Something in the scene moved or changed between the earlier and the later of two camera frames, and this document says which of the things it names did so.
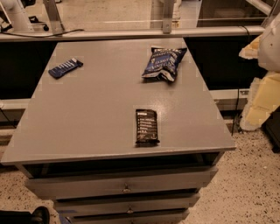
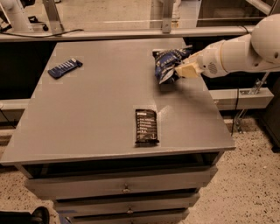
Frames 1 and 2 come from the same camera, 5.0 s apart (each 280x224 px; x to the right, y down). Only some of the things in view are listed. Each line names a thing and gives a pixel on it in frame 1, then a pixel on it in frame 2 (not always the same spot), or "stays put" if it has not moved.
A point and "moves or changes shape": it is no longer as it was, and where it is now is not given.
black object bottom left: x=39 y=215 stays put
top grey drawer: x=72 y=187 stays put
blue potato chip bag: x=164 y=62 moves or changes shape
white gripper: x=270 y=48 -> x=209 y=62
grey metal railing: x=126 y=32 stays put
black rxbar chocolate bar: x=146 y=122 stays put
